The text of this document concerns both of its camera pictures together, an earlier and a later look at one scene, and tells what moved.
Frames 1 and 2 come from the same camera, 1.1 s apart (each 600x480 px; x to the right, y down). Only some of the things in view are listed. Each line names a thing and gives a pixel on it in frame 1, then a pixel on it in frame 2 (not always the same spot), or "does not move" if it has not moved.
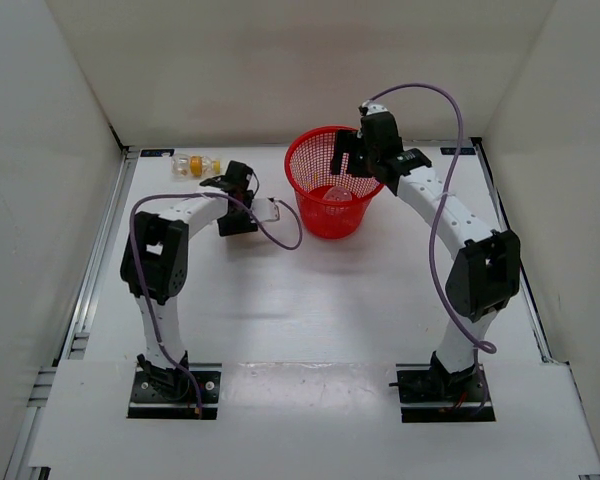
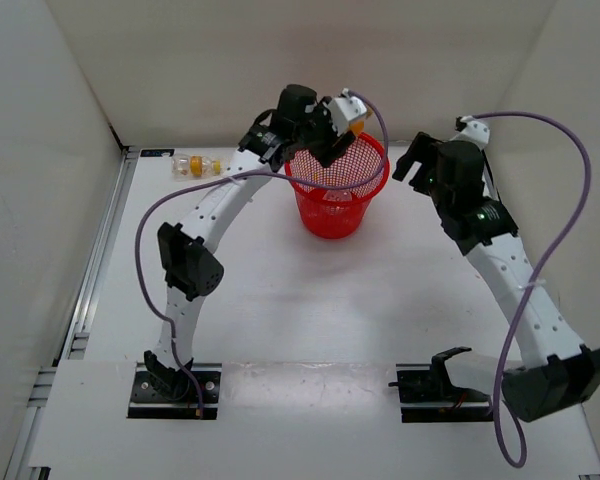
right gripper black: (345, 142) to (420, 146)
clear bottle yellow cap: (194, 166) does not move
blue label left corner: (156, 153) does not move
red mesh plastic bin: (329, 205) does not move
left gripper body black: (237, 222) to (316, 135)
